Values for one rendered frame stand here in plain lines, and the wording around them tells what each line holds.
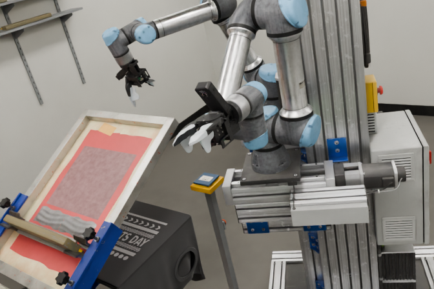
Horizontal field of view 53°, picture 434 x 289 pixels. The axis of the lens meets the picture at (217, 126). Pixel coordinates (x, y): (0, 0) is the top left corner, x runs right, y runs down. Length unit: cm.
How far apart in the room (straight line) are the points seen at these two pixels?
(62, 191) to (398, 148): 137
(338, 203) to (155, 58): 365
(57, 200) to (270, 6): 118
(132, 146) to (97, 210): 30
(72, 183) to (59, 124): 226
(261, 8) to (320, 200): 70
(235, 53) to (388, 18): 334
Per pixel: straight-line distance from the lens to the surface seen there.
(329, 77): 169
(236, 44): 140
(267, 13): 138
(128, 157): 182
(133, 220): 215
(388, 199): 190
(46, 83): 409
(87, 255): 161
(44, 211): 197
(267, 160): 161
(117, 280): 186
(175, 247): 201
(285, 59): 141
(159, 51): 499
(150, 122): 182
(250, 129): 126
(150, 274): 194
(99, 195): 179
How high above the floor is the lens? 211
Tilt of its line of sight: 24 degrees down
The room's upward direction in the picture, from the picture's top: 13 degrees counter-clockwise
